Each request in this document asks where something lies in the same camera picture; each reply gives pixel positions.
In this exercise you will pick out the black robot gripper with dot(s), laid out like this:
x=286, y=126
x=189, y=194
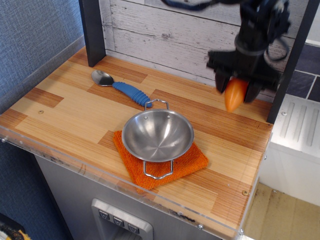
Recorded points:
x=247, y=62

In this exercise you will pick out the orange plastic carrot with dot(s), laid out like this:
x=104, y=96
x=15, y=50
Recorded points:
x=235, y=93

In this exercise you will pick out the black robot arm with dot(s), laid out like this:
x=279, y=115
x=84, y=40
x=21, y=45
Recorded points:
x=262, y=22

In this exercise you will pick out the white toy sink unit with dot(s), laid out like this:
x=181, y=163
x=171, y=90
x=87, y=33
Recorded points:
x=292, y=158

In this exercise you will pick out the orange knitted cloth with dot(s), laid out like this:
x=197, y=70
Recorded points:
x=165, y=165

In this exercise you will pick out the clear acrylic edge guard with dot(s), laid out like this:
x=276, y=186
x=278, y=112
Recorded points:
x=180, y=199

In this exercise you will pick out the silver dispenser button panel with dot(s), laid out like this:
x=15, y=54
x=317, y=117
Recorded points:
x=113, y=223

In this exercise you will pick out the grey toy fridge front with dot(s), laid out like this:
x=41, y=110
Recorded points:
x=74, y=192

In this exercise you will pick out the black yellow object in corner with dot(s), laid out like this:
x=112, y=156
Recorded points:
x=10, y=233

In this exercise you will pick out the steel colander bowl with handles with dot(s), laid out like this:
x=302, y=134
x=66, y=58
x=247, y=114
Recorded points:
x=157, y=135

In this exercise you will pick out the dark right upright post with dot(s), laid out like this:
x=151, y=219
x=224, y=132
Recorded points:
x=305, y=26

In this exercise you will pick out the dark upright post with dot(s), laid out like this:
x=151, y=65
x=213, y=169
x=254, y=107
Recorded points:
x=92, y=30
x=305, y=26

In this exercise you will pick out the spoon with blue handle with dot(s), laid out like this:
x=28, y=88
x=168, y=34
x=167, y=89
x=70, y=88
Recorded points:
x=103, y=79

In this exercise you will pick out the dark left upright post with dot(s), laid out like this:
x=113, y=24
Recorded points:
x=92, y=30

